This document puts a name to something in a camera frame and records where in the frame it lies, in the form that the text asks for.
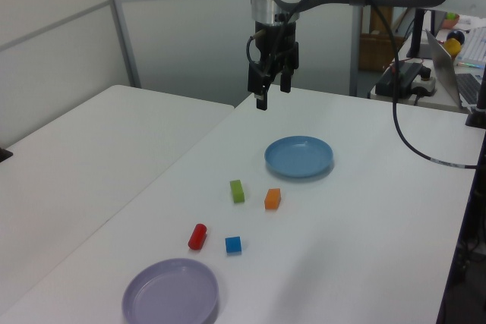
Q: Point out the purple plate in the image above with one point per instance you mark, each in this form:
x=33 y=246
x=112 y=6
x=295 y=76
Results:
x=171 y=293

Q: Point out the brown cardboard box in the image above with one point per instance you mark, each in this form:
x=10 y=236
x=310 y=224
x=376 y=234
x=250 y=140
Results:
x=376 y=51

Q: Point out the silver laptop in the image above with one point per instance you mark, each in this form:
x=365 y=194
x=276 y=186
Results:
x=440 y=62

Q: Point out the dark blue ball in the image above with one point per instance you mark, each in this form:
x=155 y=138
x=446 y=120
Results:
x=457 y=34

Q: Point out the blue cube block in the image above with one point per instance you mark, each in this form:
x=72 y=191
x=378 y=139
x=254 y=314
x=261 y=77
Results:
x=232 y=245

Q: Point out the black monitor stand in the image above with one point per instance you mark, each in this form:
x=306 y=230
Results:
x=417 y=32

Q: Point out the black power supply box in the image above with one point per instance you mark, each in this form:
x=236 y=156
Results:
x=395 y=79

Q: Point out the yellow ball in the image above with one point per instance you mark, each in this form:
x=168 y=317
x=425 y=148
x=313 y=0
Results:
x=453 y=48

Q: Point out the orange block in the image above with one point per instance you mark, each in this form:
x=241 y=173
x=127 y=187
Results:
x=272 y=200

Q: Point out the blue plate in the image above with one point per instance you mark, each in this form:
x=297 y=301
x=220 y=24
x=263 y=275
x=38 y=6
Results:
x=296 y=157

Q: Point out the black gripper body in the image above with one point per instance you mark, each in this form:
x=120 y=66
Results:
x=275 y=35

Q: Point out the white keyboard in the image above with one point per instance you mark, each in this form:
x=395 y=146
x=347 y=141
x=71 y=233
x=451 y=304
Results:
x=476 y=47

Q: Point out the small black table clamp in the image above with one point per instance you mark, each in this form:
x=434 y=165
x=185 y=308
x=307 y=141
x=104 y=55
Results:
x=4 y=154

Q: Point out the red cylinder block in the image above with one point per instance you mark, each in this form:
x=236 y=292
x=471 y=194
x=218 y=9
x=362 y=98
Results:
x=196 y=238

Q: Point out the black pole with clamp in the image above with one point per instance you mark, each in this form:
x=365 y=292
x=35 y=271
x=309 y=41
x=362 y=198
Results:
x=480 y=111

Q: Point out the green rectangular block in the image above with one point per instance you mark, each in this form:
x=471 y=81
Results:
x=237 y=192

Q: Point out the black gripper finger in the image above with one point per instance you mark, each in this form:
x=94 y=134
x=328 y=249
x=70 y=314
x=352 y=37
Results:
x=259 y=87
x=285 y=79

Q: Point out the white box with black knob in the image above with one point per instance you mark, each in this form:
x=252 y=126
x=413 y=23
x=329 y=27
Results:
x=425 y=83

